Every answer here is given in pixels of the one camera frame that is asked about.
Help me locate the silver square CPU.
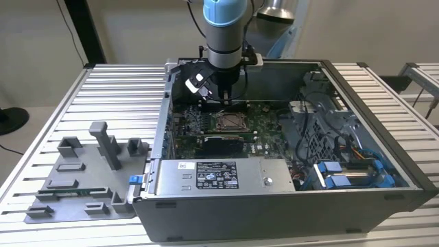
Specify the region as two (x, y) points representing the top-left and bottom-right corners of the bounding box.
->
(218, 115), (242, 129)

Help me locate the metal socket cover frame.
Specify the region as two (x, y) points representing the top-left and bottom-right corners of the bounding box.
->
(213, 112), (248, 132)

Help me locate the white clip RAM slot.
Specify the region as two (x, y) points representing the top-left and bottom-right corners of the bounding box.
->
(200, 105), (249, 110)
(200, 100), (249, 105)

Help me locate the CPU socket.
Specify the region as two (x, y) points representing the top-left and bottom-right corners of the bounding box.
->
(210, 112), (250, 133)

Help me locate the green motherboard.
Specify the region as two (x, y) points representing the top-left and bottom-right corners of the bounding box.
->
(169, 101), (296, 163)

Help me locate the black graphics card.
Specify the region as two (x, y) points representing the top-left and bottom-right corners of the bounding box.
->
(200, 136), (246, 158)

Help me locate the grey drive cage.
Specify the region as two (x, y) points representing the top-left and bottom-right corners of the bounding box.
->
(277, 70), (364, 165)

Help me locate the silver power supply unit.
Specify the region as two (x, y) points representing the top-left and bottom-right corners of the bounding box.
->
(153, 158), (296, 200)

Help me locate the dark grey PC case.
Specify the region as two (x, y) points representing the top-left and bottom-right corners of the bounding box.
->
(132, 58), (436, 244)

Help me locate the grey plastic parts rack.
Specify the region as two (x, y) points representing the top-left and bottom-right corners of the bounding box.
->
(22, 121), (152, 225)

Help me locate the black box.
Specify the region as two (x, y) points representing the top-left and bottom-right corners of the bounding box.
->
(378, 75), (412, 95)

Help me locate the metal slat side table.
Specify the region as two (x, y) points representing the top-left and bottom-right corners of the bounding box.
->
(398, 61), (439, 121)

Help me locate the black round stand base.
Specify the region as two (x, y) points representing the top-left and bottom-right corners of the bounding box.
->
(0, 107), (30, 136)

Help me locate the black camera cable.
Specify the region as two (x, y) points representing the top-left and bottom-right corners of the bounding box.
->
(205, 38), (253, 101)

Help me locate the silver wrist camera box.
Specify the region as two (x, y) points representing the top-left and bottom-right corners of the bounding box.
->
(238, 52), (264, 73)

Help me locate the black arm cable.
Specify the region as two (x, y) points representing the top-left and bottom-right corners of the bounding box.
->
(184, 0), (208, 39)

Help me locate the black wire in case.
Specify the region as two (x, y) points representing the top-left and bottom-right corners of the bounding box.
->
(293, 92), (310, 165)

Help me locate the black upright post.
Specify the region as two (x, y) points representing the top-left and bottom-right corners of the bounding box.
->
(62, 0), (107, 65)

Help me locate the blue disk wire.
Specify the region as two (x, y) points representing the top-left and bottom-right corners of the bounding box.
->
(356, 148), (381, 162)

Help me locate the thin black wall cable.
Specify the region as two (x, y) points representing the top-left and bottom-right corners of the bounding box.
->
(54, 0), (86, 68)

